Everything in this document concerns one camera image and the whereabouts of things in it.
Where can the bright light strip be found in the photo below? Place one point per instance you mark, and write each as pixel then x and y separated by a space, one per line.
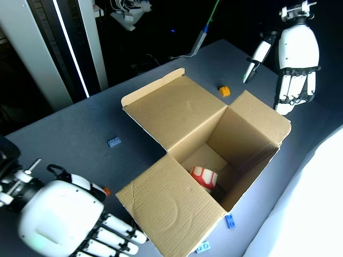
pixel 71 51

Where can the red and white toy cake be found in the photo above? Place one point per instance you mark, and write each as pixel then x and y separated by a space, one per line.
pixel 205 176

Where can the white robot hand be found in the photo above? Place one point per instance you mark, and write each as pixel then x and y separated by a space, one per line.
pixel 298 48
pixel 61 214

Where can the orange flat toy block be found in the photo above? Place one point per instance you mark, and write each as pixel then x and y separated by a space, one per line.
pixel 107 191

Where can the grey adapter with blue plug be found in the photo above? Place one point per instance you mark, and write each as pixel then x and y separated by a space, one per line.
pixel 198 41

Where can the light blue flat toy block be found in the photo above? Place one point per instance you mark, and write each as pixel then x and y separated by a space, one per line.
pixel 203 247

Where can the white sheet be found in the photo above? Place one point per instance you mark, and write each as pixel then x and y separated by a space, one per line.
pixel 308 200

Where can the yellow toy block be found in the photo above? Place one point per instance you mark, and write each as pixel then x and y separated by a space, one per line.
pixel 224 91

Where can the royal blue flat toy block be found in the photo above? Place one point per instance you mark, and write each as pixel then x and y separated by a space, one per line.
pixel 230 221

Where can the cardboard box with flaps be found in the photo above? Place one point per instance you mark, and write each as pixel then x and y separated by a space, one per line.
pixel 174 115

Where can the white cabinet panel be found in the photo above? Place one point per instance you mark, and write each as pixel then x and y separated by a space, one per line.
pixel 26 40

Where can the grey table cloth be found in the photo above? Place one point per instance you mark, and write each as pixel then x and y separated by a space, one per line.
pixel 80 120

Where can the white post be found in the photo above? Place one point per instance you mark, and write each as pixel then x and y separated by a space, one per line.
pixel 92 40

